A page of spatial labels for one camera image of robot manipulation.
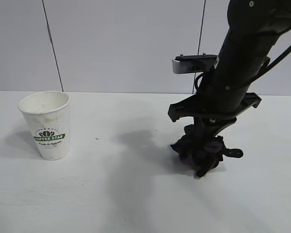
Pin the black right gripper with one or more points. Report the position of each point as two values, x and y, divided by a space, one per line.
220 102

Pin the black cleaning cloth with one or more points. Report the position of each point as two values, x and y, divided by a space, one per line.
184 145

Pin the white paper coffee cup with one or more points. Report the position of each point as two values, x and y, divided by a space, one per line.
48 121

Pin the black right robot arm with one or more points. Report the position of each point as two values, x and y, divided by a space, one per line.
242 48

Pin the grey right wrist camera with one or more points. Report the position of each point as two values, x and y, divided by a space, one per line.
184 65

